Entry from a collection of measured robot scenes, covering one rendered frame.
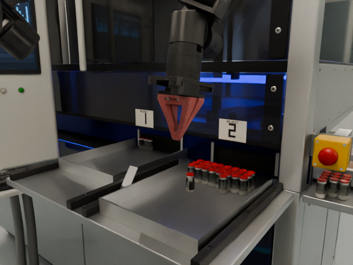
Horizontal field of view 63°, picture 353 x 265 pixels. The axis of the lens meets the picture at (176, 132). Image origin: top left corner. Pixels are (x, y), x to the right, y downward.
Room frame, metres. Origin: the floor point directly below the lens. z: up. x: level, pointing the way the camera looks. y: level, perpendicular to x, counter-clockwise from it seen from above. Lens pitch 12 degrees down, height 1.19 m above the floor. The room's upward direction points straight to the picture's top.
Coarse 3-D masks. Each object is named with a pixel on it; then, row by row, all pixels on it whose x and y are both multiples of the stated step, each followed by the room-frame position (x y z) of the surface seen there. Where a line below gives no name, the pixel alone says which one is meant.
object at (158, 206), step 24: (120, 192) 0.63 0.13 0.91; (144, 192) 0.68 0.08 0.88; (168, 192) 0.68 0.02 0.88; (192, 192) 0.68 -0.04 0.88; (216, 192) 0.68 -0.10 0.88; (264, 192) 0.65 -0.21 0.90; (120, 216) 0.54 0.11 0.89; (144, 216) 0.50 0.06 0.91; (168, 216) 0.56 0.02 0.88; (192, 216) 0.56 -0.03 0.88; (216, 216) 0.56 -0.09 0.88; (168, 240) 0.46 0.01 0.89; (192, 240) 0.43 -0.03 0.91
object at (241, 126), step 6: (222, 120) 0.81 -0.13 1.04; (228, 120) 0.80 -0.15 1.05; (234, 120) 0.79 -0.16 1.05; (222, 126) 0.81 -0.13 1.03; (228, 126) 0.80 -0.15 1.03; (240, 126) 0.78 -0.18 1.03; (246, 126) 0.77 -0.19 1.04; (222, 132) 0.81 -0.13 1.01; (228, 132) 0.80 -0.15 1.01; (234, 132) 0.79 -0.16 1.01; (240, 132) 0.78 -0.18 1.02; (222, 138) 0.81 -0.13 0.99; (228, 138) 0.80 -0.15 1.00; (234, 138) 0.79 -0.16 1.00; (240, 138) 0.78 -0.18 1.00
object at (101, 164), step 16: (112, 144) 1.04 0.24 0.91; (128, 144) 1.11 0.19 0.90; (64, 160) 0.85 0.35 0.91; (80, 160) 0.93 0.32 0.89; (96, 160) 0.95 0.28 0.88; (112, 160) 0.95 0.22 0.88; (128, 160) 0.95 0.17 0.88; (144, 160) 0.95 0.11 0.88; (160, 160) 0.87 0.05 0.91; (96, 176) 0.76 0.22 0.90; (112, 176) 0.72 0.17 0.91
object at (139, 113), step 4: (136, 112) 1.02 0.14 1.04; (140, 112) 1.01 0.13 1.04; (144, 112) 1.00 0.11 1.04; (148, 112) 0.99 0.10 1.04; (152, 112) 0.98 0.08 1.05; (136, 116) 1.02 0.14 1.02; (140, 116) 1.01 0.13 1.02; (144, 116) 1.00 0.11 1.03; (148, 116) 0.99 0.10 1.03; (152, 116) 0.98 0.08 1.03; (136, 120) 1.02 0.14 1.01; (140, 120) 1.01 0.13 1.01; (144, 120) 1.00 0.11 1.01; (148, 120) 0.99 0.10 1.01; (152, 120) 0.98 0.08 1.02; (136, 124) 1.02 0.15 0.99; (140, 124) 1.01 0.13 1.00; (144, 124) 1.00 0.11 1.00; (148, 124) 0.99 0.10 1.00; (152, 124) 0.98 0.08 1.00
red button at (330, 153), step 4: (324, 148) 0.63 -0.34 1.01; (328, 148) 0.62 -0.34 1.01; (332, 148) 0.63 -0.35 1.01; (320, 152) 0.63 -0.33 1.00; (324, 152) 0.62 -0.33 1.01; (328, 152) 0.62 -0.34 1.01; (332, 152) 0.61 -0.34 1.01; (336, 152) 0.62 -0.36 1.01; (320, 156) 0.63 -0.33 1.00; (324, 156) 0.62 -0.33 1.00; (328, 156) 0.61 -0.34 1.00; (332, 156) 0.61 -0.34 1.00; (336, 156) 0.61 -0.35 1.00; (320, 160) 0.63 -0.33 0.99; (324, 160) 0.62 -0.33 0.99; (328, 160) 0.61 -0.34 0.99; (332, 160) 0.61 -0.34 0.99; (336, 160) 0.61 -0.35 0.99; (324, 164) 0.62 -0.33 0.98; (328, 164) 0.62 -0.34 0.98; (332, 164) 0.61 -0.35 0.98
